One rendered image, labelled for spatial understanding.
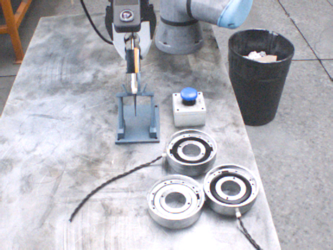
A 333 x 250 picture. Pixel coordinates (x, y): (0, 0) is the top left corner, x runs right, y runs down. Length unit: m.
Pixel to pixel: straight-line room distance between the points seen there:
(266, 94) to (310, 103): 0.45
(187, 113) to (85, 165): 0.25
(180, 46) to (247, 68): 0.79
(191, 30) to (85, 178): 0.55
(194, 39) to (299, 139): 1.11
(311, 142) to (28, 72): 1.49
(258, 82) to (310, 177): 0.52
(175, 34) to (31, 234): 0.69
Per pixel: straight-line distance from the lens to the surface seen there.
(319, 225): 1.80
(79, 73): 1.13
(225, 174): 0.78
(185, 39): 1.16
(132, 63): 0.78
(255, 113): 2.09
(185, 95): 0.89
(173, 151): 0.82
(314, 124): 2.26
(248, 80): 1.95
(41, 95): 1.08
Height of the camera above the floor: 1.42
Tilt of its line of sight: 42 degrees down
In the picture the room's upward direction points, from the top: 2 degrees counter-clockwise
